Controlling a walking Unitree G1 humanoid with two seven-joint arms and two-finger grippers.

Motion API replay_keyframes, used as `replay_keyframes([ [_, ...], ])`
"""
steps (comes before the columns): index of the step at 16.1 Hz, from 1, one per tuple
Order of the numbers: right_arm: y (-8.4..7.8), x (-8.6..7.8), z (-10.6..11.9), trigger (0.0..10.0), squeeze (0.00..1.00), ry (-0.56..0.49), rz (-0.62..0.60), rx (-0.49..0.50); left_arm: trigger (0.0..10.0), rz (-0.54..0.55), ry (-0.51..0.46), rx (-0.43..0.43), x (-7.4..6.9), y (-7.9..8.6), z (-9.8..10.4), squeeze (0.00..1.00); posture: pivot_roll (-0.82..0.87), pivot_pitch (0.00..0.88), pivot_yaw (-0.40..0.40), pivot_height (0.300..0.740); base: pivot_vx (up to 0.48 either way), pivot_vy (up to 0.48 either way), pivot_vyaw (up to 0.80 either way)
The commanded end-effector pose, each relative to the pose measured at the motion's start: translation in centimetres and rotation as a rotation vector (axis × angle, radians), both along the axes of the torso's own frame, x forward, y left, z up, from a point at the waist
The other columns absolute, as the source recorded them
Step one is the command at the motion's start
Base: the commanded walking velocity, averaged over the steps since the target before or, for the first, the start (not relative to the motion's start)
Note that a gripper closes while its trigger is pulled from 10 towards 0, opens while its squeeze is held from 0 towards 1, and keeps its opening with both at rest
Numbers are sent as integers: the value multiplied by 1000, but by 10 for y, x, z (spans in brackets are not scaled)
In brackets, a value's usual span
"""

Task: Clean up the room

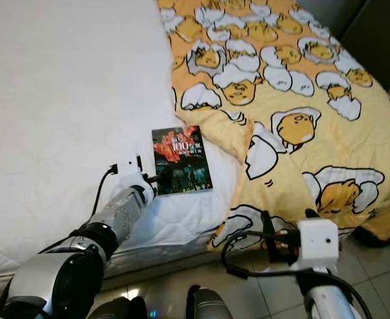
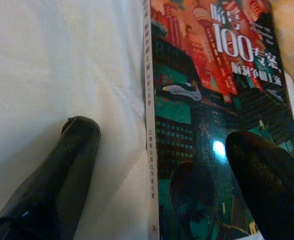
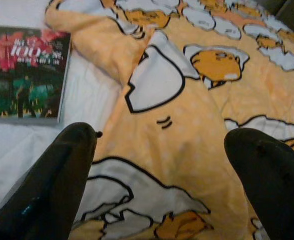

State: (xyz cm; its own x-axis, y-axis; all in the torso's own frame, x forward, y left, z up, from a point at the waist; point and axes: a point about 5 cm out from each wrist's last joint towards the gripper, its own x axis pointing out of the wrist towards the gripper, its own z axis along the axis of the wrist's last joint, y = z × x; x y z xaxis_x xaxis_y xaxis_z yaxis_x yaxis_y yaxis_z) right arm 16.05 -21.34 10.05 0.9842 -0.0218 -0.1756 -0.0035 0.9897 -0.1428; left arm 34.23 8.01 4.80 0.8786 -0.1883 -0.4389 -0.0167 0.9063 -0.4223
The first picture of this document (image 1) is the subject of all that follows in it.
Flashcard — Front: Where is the dark book with red cover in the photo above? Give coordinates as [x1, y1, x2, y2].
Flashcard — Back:
[151, 125, 214, 197]

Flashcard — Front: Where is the grey right robot leg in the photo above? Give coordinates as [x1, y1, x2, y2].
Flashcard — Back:
[185, 286, 242, 319]

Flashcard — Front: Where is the white quilted mattress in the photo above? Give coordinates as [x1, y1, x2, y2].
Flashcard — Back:
[0, 0, 242, 296]

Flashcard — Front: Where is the yellow cartoon egg blanket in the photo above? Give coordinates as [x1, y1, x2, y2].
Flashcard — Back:
[155, 0, 390, 253]

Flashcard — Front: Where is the dark grey wardrobe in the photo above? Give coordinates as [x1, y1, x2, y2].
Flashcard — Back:
[294, 0, 390, 100]

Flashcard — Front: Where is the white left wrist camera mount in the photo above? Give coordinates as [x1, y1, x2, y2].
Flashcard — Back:
[116, 159, 146, 190]

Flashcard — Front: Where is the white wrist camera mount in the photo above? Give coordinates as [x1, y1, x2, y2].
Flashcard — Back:
[296, 219, 340, 271]
[116, 159, 146, 190]

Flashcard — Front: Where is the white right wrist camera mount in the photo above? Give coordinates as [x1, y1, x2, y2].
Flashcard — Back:
[296, 219, 340, 271]

